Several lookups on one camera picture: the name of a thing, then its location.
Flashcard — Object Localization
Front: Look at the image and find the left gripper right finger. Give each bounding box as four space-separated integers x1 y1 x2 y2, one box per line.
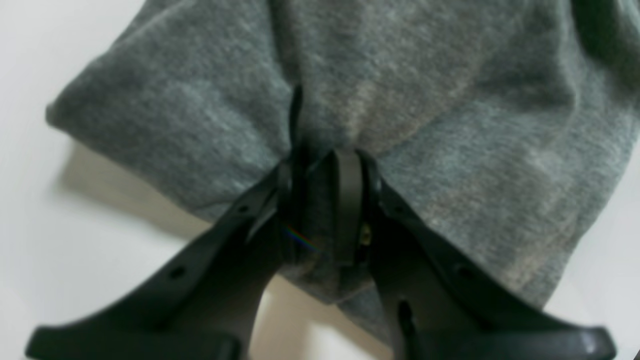
321 149 617 360

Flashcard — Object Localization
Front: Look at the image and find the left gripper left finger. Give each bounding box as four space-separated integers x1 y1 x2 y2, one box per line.
25 152 305 360

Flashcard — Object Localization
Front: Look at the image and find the grey t-shirt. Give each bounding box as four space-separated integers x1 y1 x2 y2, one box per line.
45 0 640 346

